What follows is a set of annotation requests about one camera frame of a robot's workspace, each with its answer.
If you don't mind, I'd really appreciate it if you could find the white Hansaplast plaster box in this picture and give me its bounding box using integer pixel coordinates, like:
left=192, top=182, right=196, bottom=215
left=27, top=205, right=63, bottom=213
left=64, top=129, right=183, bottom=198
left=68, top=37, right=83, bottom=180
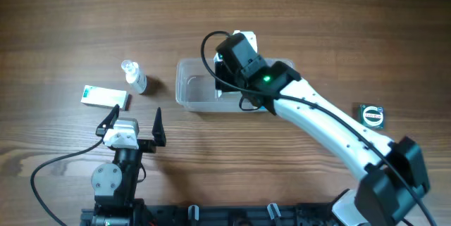
left=214, top=53, right=226, bottom=98

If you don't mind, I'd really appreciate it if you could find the white dropper bottle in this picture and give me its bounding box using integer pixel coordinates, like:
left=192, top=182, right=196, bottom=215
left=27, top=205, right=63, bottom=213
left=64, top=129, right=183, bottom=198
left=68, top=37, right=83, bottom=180
left=121, top=60, right=147, bottom=94

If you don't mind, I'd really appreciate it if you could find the clear plastic container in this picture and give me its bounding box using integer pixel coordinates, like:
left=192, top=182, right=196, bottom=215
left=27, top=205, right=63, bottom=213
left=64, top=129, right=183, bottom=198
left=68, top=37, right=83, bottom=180
left=175, top=57, right=296, bottom=113

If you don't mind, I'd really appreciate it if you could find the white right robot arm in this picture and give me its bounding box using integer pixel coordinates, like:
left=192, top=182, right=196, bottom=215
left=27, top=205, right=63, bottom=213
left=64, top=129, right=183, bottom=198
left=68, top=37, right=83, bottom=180
left=212, top=33, right=435, bottom=225

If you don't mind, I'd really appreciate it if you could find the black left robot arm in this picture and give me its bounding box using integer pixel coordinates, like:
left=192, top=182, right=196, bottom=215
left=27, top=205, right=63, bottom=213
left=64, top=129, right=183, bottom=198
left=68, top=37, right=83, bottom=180
left=81, top=105, right=166, bottom=226

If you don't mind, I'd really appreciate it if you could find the white green medicine box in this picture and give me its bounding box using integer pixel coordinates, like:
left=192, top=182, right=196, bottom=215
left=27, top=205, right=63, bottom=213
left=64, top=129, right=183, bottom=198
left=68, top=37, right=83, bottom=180
left=80, top=85, right=129, bottom=110

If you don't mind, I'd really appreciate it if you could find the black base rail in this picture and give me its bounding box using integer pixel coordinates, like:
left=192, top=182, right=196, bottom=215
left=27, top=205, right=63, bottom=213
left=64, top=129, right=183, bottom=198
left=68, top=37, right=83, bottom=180
left=80, top=203, right=342, bottom=226

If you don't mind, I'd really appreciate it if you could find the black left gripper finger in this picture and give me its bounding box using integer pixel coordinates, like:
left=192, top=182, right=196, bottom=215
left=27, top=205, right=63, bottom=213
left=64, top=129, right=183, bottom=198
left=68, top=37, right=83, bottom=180
left=97, top=104, right=120, bottom=131
left=152, top=107, right=166, bottom=140

